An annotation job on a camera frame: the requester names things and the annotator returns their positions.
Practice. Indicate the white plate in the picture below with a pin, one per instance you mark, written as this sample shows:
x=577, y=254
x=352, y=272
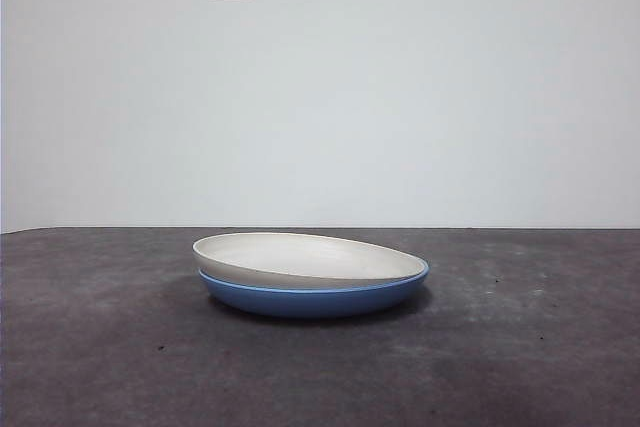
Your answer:
x=300, y=254

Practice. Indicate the blue plate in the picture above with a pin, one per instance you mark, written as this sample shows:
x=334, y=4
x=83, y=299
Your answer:
x=310, y=302

